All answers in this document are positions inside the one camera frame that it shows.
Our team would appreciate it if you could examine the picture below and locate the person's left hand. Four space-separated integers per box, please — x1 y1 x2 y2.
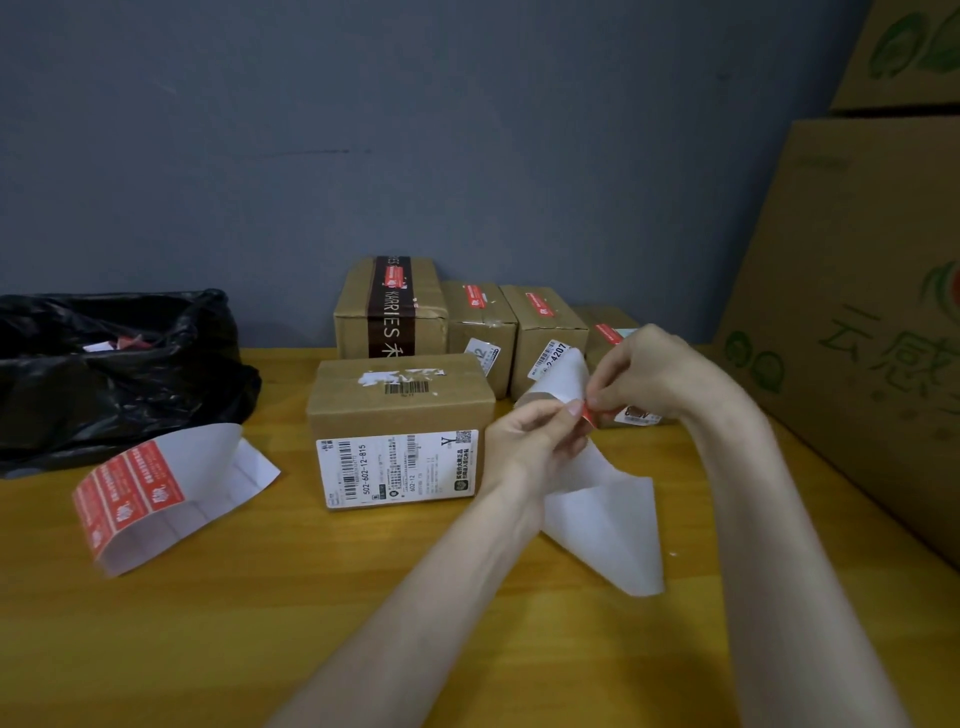
479 397 590 519

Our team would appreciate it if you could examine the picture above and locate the person's right hand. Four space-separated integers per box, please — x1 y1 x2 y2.
584 323 763 444

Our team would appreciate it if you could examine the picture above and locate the long brown cardboard box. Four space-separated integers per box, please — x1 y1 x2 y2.
573 305 680 430

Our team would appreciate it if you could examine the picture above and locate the white printed price label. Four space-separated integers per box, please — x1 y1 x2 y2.
464 337 502 378
527 338 571 380

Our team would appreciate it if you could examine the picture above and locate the white backing paper strip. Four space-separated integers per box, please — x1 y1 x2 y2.
513 346 667 598

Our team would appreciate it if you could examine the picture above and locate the small brown cardboard box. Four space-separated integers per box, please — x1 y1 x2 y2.
440 281 520 400
498 284 590 403
305 353 498 511

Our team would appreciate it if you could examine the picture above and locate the white shipping label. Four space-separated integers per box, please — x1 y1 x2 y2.
315 428 480 511

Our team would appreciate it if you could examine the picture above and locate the box with black tape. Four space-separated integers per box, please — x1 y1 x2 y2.
333 256 450 360

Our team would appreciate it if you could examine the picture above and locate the red sticker label strip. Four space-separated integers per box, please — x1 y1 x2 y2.
72 422 282 579

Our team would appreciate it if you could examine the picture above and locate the person's left forearm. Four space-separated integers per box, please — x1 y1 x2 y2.
266 487 545 728

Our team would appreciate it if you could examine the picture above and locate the person's right forearm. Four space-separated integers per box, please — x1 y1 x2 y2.
682 404 913 728

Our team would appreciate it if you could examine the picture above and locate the large green printed carton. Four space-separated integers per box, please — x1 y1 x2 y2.
830 0 960 114
712 116 960 568

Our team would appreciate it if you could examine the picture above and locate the black plastic trash bag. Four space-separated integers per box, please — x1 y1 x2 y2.
0 289 262 480

